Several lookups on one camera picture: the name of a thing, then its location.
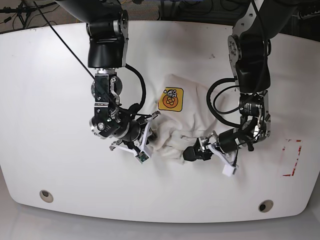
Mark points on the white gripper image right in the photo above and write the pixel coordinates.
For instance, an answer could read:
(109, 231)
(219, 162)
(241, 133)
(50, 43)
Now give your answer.
(224, 145)

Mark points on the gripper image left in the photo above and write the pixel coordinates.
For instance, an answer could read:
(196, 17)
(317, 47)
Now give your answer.
(138, 136)

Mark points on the white T-shirt with yellow logo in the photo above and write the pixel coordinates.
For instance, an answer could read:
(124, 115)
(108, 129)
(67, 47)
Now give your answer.
(184, 117)

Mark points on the black robot arm image left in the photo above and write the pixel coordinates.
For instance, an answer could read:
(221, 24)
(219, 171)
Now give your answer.
(108, 31)

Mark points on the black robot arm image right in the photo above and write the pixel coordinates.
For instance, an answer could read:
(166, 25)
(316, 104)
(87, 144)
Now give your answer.
(249, 47)

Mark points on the red tape rectangle marking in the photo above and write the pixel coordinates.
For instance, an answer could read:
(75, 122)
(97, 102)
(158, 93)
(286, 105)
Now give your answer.
(289, 157)

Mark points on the white power strip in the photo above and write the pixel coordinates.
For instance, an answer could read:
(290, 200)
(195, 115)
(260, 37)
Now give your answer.
(309, 12)

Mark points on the black tripod stand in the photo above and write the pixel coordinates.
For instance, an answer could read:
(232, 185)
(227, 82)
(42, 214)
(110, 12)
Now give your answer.
(23, 11)

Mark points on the wrist camera board image left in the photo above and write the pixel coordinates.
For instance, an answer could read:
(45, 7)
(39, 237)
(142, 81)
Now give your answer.
(142, 157)

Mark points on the wrist camera board image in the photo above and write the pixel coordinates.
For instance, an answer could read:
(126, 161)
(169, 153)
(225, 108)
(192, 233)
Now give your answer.
(142, 157)
(229, 170)

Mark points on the wrist camera board image right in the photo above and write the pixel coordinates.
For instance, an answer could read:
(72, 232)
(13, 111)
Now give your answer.
(229, 170)

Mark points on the right table cable grommet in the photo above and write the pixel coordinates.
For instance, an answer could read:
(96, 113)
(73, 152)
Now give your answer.
(265, 206)

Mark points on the table cable grommet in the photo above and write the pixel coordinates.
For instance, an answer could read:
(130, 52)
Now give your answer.
(46, 196)
(265, 206)

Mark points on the left table cable grommet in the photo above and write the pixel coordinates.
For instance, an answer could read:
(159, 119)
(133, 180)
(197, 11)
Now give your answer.
(46, 196)

